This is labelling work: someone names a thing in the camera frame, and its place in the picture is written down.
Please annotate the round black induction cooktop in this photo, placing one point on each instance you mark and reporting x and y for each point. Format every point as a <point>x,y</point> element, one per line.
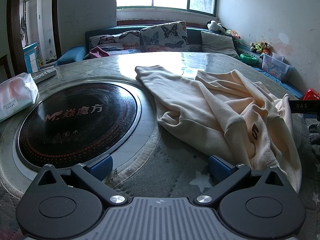
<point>75,105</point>

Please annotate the long butterfly print pillow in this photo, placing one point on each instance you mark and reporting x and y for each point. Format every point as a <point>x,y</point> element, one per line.
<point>112,40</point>

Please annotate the pink cloth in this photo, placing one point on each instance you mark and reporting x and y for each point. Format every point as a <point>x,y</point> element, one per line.
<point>98,53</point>

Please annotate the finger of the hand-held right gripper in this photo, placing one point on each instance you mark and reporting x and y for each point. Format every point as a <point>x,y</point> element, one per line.
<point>307,105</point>

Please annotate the light blue cabinet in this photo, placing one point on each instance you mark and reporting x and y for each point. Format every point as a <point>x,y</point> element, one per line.
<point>30,58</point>

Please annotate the floor mop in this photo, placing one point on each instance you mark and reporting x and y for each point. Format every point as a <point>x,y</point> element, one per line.
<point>50,51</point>

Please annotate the red plastic stool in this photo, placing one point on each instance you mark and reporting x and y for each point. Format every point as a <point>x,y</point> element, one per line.
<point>312,94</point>

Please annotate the dark wooden door frame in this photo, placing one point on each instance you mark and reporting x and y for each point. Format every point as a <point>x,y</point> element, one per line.
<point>15,30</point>

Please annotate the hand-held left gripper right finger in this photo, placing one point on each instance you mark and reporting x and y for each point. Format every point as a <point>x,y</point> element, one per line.
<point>220,167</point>

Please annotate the blue corner sofa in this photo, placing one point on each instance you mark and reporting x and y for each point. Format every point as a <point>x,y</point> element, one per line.
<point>72,55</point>

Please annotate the clear plastic storage box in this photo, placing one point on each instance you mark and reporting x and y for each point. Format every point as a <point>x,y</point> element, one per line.
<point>276,68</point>

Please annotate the green plastic bowl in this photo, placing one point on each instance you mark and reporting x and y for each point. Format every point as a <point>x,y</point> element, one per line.
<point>248,59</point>

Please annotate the square butterfly print pillow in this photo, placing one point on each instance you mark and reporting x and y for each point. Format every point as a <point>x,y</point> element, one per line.
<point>165,37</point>

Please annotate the cream sweatshirt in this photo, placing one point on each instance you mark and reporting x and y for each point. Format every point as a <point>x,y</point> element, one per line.
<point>200,100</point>

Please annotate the soft tissue pack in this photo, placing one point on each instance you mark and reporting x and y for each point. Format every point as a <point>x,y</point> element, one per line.
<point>15,95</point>

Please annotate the grey pillow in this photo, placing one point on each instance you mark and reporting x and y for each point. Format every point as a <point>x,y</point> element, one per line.
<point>217,43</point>

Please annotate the pile of plush toys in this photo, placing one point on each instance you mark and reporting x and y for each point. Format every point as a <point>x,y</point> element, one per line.
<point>260,47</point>

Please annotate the grey remote control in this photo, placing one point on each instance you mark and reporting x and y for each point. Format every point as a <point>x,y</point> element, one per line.
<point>45,74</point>

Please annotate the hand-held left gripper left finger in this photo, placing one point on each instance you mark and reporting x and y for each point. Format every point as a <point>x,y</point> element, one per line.
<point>101,167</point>

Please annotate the person's right hand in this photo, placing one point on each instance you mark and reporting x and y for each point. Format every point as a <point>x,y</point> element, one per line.
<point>315,135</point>

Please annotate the panda plush toy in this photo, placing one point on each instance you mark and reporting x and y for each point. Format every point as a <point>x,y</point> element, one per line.
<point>215,26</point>

